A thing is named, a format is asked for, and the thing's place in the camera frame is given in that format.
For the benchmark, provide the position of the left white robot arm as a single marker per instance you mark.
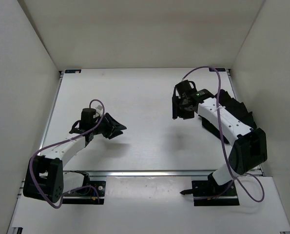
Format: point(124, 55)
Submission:
point(45, 177)

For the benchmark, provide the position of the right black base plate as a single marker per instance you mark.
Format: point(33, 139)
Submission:
point(205, 196)

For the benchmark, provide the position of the right blue corner label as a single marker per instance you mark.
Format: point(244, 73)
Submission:
point(217, 69)

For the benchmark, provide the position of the black pleated skirt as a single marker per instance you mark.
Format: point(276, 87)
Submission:
point(236, 108)

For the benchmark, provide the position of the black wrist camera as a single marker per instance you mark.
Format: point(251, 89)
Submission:
point(88, 118)
point(186, 87)

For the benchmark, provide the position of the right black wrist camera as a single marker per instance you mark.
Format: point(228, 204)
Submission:
point(186, 87)

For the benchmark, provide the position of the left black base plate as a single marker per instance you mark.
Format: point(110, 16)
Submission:
point(93, 195)

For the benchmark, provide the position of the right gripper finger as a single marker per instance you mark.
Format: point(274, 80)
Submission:
point(187, 116)
point(175, 100)

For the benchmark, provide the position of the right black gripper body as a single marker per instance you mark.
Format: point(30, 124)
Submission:
point(182, 106)

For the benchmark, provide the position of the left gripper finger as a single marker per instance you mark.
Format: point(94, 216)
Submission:
point(114, 124)
point(115, 134)

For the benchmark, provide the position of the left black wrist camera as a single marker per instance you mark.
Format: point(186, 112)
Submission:
point(88, 118)

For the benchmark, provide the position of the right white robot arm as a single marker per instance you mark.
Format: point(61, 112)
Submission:
point(243, 147)

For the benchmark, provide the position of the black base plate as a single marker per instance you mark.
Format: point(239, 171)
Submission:
point(205, 196)
point(93, 195)

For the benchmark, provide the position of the blue corner label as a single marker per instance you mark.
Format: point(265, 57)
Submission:
point(72, 71)
point(217, 69)

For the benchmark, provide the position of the left blue corner label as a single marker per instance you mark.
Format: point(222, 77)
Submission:
point(72, 71)

